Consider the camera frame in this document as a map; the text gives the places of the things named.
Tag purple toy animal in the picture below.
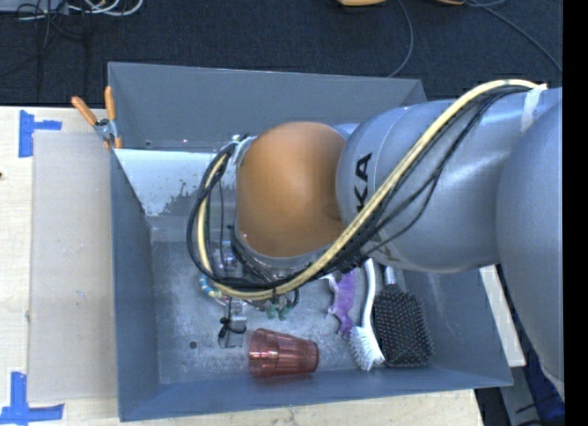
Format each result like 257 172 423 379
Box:
322 269 358 339

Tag black hairbrush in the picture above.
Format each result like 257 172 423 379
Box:
372 266 437 369

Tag white scrubbing brush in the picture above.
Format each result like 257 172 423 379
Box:
346 257 387 373

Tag pale wood flat board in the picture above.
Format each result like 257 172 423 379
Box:
26 131 119 406

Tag blue and yellow bead string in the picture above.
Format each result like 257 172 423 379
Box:
198 275 223 302

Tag red clear plastic cup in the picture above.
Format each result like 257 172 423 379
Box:
247 327 321 380

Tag grey metal bin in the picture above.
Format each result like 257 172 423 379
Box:
106 61 515 423

